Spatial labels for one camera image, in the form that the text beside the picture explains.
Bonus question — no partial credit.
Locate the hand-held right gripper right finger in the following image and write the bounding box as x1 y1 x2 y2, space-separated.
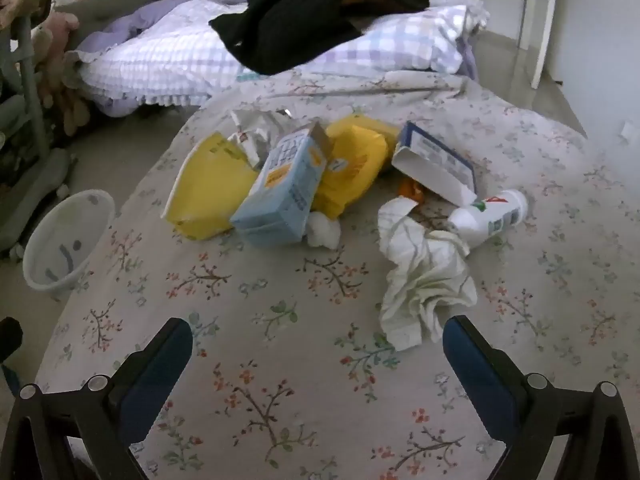
442 314 640 480

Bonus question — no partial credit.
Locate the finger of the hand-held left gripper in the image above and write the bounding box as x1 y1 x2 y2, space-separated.
0 317 24 363

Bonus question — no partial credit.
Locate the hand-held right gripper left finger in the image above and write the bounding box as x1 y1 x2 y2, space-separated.
0 317 194 480

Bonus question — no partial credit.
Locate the large white tissue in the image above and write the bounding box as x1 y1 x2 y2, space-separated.
377 197 479 352

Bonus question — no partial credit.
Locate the white smiley face trash bin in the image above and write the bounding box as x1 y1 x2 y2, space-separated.
22 189 116 304

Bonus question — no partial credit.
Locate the white bottle with green label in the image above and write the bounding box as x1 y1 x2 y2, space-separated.
447 188 530 251

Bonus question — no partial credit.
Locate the orange peel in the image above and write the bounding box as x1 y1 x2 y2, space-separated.
397 178 427 206

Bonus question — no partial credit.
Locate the white cotton ball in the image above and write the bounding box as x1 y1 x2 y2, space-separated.
305 210 342 249

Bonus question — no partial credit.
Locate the white and blue box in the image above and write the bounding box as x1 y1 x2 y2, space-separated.
391 121 479 207

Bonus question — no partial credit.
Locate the light blue carton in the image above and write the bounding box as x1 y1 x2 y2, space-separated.
229 120 336 249

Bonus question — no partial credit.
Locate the bulging yellow plastic packet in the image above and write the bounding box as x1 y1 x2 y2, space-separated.
312 114 402 219

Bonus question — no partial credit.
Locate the white paper wrapper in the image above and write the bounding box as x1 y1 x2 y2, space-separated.
229 108 293 171

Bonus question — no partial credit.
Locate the floral bedsheet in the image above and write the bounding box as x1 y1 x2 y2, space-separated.
35 67 640 480

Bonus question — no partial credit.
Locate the grey green chair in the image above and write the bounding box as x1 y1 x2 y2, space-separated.
0 14 72 257

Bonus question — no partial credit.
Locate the pink plush toy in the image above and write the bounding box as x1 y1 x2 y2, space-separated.
34 10 82 111

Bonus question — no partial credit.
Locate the purple checked quilt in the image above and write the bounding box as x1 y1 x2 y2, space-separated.
74 0 261 117

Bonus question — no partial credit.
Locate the purple checked pillow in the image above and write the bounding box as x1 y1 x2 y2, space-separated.
295 4 490 80

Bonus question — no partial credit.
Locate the brown plush toy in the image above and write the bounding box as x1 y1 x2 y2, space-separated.
0 0 55 32

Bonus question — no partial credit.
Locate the white door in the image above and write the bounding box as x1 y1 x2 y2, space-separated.
518 0 562 91

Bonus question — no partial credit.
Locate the grey bed headboard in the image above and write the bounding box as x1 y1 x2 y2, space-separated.
52 0 232 56

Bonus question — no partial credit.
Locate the black clothing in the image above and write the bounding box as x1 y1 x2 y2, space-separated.
208 0 431 76

